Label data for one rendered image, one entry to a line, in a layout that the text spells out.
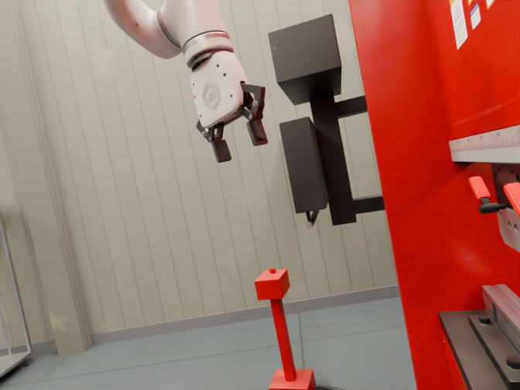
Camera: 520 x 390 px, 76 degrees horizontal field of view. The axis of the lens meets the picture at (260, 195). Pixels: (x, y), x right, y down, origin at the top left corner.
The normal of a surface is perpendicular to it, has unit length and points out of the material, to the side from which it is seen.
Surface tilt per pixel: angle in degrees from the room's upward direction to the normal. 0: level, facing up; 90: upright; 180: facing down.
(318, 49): 90
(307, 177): 90
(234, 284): 90
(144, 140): 90
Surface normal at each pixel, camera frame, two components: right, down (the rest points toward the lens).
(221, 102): -0.61, 0.20
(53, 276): -0.07, 0.06
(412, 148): -0.32, 0.10
